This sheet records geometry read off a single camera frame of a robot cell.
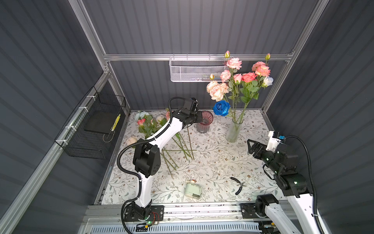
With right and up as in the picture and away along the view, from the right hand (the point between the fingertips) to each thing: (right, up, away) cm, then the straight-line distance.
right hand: (255, 143), depth 71 cm
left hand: (-25, +15, +19) cm, 35 cm away
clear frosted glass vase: (-3, +5, +26) cm, 27 cm away
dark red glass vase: (-22, +8, +35) cm, 42 cm away
